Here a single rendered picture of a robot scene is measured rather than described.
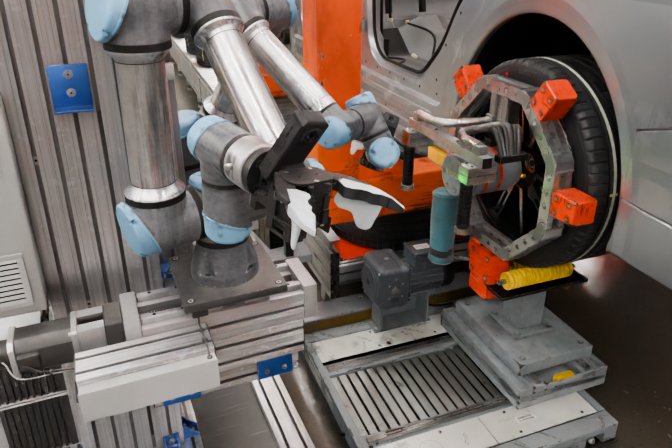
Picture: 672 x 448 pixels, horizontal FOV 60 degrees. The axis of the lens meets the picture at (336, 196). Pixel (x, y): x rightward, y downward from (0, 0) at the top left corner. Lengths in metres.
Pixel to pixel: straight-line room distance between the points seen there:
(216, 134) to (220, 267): 0.47
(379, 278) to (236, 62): 1.29
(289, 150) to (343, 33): 1.29
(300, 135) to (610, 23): 1.07
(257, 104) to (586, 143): 0.97
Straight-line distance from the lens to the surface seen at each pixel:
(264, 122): 1.00
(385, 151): 1.43
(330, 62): 2.01
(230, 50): 1.06
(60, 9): 1.29
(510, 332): 2.21
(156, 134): 1.12
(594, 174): 1.70
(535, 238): 1.77
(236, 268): 1.29
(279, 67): 1.40
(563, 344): 2.23
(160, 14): 1.07
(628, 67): 1.60
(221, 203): 0.90
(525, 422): 2.12
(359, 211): 0.77
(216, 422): 1.87
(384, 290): 2.18
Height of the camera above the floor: 1.51
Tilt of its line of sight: 24 degrees down
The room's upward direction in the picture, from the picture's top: straight up
